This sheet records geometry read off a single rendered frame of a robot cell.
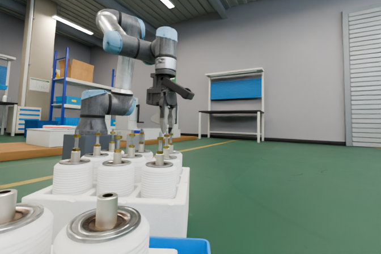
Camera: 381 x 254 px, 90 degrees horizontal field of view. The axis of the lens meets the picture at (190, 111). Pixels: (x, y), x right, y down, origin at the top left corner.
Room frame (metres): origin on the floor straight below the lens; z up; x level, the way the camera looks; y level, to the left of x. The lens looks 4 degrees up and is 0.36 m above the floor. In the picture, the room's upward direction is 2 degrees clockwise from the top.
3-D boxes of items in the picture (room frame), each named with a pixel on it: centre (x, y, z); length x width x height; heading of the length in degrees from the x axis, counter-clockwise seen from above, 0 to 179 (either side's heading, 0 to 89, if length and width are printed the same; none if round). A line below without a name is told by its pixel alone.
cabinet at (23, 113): (4.79, 4.13, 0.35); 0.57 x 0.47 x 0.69; 61
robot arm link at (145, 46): (0.73, 0.17, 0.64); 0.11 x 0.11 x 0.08; 37
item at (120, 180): (0.54, 0.20, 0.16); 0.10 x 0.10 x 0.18
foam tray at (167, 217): (0.66, 0.20, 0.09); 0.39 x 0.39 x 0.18; 89
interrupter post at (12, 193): (0.22, 0.21, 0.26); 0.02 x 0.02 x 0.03
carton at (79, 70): (5.15, 3.14, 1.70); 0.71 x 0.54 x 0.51; 154
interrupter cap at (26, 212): (0.22, 0.21, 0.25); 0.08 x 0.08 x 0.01
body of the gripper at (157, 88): (0.67, 0.10, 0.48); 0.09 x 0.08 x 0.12; 66
